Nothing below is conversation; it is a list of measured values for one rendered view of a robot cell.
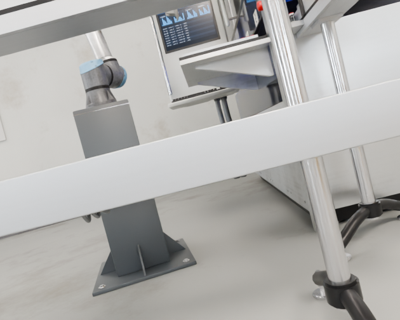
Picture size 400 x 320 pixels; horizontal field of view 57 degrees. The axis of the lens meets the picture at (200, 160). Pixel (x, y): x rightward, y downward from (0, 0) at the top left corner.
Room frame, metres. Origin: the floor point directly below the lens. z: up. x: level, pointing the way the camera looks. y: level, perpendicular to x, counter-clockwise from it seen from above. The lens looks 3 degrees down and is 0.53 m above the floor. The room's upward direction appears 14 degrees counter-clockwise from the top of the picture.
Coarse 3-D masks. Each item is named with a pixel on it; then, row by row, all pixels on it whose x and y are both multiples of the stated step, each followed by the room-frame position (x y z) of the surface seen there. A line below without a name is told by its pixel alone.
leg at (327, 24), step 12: (324, 24) 1.35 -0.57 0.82; (324, 36) 1.36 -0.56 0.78; (336, 36) 1.35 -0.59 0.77; (336, 48) 1.35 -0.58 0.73; (336, 60) 1.35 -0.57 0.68; (336, 72) 1.35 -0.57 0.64; (336, 84) 1.36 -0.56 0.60; (348, 84) 1.35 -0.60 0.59; (360, 156) 1.35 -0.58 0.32; (360, 168) 1.35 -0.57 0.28; (360, 180) 1.36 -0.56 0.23; (360, 192) 1.37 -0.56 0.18; (372, 192) 1.35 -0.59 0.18
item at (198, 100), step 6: (222, 90) 2.36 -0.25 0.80; (228, 90) 2.36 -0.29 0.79; (234, 90) 2.36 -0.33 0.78; (198, 96) 2.37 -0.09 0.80; (204, 96) 2.37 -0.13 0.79; (210, 96) 2.37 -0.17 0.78; (216, 96) 2.39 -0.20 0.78; (222, 96) 2.49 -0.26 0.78; (174, 102) 2.39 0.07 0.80; (180, 102) 2.38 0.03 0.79; (186, 102) 2.38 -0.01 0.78; (192, 102) 2.41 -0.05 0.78; (198, 102) 2.50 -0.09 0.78; (174, 108) 2.47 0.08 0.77
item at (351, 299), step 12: (312, 276) 1.04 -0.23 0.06; (324, 276) 0.89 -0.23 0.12; (324, 288) 0.82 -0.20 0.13; (336, 288) 0.79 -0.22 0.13; (348, 288) 0.78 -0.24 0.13; (360, 288) 0.80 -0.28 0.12; (336, 300) 0.79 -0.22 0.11; (348, 300) 0.75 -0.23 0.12; (360, 300) 0.74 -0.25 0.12; (348, 312) 0.75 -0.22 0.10; (360, 312) 0.71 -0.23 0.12
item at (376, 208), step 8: (376, 200) 1.37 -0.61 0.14; (384, 200) 1.41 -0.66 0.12; (392, 200) 1.44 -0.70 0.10; (360, 208) 1.35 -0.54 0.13; (368, 208) 1.34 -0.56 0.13; (376, 208) 1.33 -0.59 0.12; (384, 208) 1.40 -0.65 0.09; (392, 208) 1.43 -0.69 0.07; (352, 216) 1.32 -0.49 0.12; (360, 216) 1.31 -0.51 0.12; (368, 216) 1.33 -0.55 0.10; (376, 216) 1.33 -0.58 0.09; (352, 224) 1.28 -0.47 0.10; (360, 224) 1.30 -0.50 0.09; (344, 232) 1.26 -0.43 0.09; (352, 232) 1.27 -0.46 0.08; (344, 240) 1.24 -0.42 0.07
